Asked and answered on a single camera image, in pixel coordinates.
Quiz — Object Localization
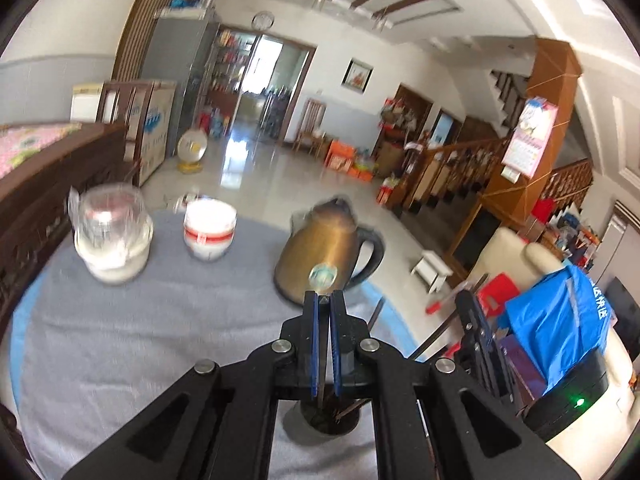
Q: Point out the upper wooden railing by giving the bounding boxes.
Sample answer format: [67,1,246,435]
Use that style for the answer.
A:
[542,159,593,211]

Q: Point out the cluttered wooden shelf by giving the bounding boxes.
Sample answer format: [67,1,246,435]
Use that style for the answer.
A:
[377,85,433,176]

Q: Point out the gold electric kettle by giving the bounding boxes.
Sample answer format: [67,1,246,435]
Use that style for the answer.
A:
[274,197,386,306]

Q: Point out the dark metal utensil holder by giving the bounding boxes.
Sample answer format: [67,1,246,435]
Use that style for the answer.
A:
[299,395,362,436]

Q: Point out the pink floral mat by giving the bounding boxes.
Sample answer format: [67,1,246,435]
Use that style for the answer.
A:
[0,122,81,181]

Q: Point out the dark wooden chair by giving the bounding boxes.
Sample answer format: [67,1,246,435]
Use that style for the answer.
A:
[97,80,151,161]

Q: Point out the red plastic chair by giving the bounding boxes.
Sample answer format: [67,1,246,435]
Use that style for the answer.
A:
[425,272,526,321]

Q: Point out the grey tablecloth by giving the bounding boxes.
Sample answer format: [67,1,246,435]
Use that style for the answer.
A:
[17,207,416,480]

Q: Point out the wooden stair pillar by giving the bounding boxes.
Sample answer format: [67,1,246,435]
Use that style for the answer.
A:
[450,37,583,281]

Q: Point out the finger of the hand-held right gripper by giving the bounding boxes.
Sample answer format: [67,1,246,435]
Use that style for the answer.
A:
[452,290,522,411]

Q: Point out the orange cardboard box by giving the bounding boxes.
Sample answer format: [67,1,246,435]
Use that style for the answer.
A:
[325,140,356,171]

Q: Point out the grey refrigerator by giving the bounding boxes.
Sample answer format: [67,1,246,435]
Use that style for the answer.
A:
[140,12,221,161]

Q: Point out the white floor fan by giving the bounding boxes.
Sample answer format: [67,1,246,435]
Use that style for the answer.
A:
[176,127,208,173]

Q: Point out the carved wooden bench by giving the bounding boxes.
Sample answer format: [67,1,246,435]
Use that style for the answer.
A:
[0,121,141,331]

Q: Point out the dark wooden stool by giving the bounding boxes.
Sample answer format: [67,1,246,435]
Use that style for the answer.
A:
[500,335,547,403]

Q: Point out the blue jacket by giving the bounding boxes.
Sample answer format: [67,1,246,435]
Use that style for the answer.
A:
[505,265,618,396]

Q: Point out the cream box cabinet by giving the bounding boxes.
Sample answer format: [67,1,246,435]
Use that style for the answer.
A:
[70,82,103,123]

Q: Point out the cream armchair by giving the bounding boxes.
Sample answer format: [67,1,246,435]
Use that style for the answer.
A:
[467,227,640,461]

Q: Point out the brown wooden chair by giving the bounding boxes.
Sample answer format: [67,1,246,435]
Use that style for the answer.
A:
[294,99,328,156]

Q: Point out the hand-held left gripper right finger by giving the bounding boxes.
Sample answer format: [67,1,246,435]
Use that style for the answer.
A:
[329,289,576,480]

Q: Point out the blue table cover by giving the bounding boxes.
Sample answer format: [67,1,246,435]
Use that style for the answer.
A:
[9,220,423,411]

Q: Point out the white red-banded bowl stack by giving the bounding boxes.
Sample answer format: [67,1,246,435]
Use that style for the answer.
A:
[182,199,238,263]

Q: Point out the bunch of dark chopsticks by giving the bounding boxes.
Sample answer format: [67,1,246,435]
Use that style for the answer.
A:
[316,391,365,422]

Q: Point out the wooden stair railing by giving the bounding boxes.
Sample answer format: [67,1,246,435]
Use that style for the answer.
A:
[400,137,511,216]

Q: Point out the brown slatted door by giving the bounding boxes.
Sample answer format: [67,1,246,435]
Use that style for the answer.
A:
[112,0,203,83]

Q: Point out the pink wall calendar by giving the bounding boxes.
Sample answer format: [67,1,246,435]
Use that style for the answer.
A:
[501,97,558,178]

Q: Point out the small white stool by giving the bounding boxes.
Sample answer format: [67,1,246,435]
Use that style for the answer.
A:
[411,250,453,295]

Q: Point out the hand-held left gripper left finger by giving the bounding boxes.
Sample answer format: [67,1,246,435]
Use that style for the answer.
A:
[62,291,323,480]

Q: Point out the pantry shelf rack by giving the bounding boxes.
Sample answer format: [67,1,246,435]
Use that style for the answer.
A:
[207,27,256,111]

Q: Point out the framed wall picture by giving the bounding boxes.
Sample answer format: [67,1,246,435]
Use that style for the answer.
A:
[341,58,373,91]

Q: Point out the pile of gift boxes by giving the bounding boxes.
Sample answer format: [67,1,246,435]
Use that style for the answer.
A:
[530,197,601,266]

